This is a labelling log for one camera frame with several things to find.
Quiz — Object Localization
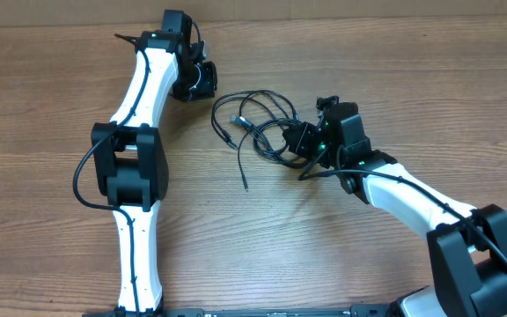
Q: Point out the black audio jack cable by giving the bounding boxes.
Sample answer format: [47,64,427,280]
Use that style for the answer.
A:
[210,91,290,193]

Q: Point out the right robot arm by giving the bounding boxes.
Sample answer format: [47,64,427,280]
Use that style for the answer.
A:
[283,96,507,316]

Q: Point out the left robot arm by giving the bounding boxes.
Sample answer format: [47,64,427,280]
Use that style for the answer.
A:
[89,10,217,316]

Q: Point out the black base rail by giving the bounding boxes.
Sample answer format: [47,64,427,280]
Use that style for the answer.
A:
[83,304,396,317]

